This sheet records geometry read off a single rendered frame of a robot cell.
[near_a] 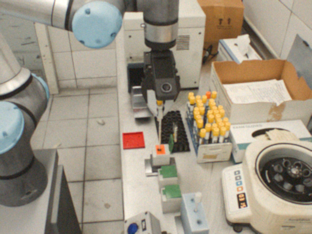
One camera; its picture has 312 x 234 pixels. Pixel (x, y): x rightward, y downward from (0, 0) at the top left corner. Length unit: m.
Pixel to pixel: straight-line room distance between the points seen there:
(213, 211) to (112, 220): 1.09
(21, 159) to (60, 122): 1.73
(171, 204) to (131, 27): 0.59
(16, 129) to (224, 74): 0.74
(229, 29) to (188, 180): 0.87
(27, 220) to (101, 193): 1.19
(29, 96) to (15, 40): 1.78
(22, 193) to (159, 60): 0.47
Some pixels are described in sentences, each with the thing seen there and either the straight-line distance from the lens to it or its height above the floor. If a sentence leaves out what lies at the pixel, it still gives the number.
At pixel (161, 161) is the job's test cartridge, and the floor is 0.93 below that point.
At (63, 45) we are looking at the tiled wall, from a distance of 2.66.
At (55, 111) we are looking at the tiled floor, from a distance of 2.65.
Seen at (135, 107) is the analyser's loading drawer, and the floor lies 0.92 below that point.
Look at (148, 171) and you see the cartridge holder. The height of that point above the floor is 0.89.
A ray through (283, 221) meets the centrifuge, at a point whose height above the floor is 0.96.
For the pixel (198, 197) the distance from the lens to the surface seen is 0.72.
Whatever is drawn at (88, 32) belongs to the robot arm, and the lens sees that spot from 0.55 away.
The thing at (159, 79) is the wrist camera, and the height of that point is 1.22.
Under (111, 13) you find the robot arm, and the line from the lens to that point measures 0.55.
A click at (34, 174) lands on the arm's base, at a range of 0.88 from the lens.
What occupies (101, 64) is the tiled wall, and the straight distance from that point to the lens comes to 2.72.
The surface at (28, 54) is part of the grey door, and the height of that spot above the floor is 0.38.
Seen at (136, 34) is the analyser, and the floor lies 1.11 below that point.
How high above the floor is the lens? 1.61
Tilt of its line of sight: 40 degrees down
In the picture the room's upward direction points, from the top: straight up
